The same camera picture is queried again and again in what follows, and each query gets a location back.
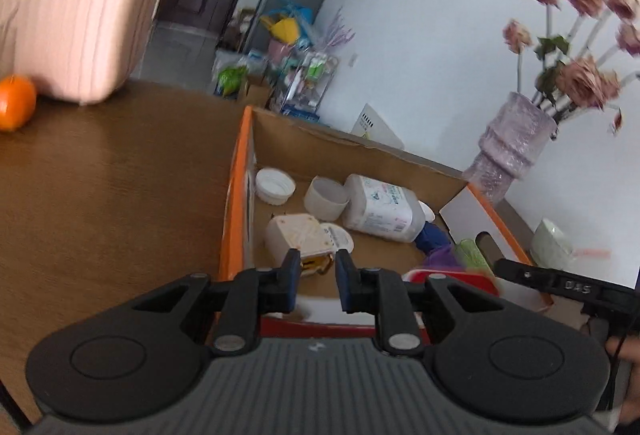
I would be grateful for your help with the white square jar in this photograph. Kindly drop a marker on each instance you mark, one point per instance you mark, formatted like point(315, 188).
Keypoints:
point(295, 235)

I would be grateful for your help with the pink spoon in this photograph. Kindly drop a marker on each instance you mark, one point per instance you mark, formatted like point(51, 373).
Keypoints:
point(592, 252)

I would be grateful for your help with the clear bag of greens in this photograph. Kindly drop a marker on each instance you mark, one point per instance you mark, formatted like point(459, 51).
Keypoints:
point(231, 77)

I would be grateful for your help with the clear container of white beads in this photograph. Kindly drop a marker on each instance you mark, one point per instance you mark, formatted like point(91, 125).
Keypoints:
point(380, 210)

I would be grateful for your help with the pale green bowl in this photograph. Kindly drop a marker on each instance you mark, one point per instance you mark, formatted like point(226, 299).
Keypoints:
point(550, 242)

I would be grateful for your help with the white flat carton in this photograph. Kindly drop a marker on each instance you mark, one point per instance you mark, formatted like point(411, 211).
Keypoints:
point(375, 125)

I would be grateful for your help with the orange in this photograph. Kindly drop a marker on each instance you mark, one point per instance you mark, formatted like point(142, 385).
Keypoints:
point(15, 102)

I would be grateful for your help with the red cardboard box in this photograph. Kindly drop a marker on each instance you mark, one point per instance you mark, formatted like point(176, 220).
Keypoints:
point(360, 155)

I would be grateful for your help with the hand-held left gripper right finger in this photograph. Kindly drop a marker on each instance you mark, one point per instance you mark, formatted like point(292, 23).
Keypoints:
point(345, 282)

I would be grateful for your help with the purple item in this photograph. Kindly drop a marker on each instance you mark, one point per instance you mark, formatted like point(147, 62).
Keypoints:
point(442, 259)

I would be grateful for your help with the large ribbed white lid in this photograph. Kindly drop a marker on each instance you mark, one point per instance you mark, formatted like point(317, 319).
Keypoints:
point(274, 185)

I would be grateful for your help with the green vegetable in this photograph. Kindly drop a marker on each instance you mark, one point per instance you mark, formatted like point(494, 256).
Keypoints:
point(472, 255)

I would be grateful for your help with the blue lid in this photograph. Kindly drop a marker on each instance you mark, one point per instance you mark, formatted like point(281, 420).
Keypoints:
point(430, 235)

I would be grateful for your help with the yellow brown small item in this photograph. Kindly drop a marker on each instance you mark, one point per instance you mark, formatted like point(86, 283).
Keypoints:
point(315, 265)

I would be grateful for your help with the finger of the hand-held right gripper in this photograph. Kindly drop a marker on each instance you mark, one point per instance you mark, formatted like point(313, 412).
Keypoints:
point(522, 274)

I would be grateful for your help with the yellow plastic item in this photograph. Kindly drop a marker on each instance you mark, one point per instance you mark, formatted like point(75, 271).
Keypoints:
point(282, 30)

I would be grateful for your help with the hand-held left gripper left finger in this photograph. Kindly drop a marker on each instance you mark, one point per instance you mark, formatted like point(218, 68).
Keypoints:
point(291, 282)

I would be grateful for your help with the grey tape roll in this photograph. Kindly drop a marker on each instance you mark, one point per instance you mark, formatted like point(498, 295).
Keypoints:
point(320, 207)

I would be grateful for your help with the pale lavender bunch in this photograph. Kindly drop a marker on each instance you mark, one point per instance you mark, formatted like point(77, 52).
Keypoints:
point(337, 32)

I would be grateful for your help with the person's right hand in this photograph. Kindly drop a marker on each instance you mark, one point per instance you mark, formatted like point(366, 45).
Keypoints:
point(632, 380)

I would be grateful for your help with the pink plastic bucket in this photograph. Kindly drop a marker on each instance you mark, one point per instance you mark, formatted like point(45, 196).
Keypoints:
point(280, 49)

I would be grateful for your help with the dried pink rose bouquet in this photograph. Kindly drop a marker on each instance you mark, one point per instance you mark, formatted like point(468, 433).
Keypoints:
point(582, 75)

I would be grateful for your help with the pink hard-shell suitcase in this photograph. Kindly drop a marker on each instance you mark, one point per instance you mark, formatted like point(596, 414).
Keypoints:
point(75, 15)

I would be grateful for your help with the pink textured vase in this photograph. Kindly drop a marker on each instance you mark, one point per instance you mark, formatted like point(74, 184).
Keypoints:
point(505, 145)

